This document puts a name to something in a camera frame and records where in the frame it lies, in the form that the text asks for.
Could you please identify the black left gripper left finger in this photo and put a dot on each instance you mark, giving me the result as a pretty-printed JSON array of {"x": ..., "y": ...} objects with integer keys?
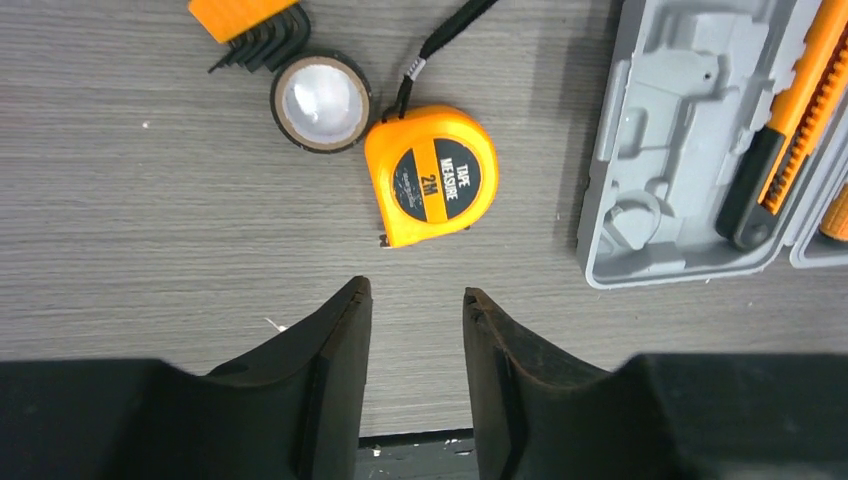
[{"x": 288, "y": 409}]

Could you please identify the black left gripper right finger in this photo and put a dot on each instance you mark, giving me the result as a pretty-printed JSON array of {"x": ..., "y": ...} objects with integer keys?
[{"x": 539, "y": 412}]

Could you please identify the orange phillips screwdriver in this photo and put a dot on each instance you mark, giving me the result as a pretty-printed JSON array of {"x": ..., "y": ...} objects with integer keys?
[{"x": 834, "y": 221}]

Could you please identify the orange utility knife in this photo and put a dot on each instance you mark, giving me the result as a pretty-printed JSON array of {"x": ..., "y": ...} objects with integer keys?
[{"x": 799, "y": 116}]

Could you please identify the orange tape measure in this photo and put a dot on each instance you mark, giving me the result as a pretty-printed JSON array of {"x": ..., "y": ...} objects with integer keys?
[{"x": 434, "y": 169}]

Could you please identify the small round silver disc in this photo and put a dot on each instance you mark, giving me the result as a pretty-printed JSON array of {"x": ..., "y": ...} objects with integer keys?
[{"x": 322, "y": 102}]

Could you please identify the grey plastic tool case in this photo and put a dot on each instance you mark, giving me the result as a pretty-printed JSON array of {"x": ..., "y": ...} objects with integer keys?
[{"x": 691, "y": 83}]

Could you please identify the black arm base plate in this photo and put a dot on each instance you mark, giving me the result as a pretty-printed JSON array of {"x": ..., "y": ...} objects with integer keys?
[{"x": 443, "y": 454}]

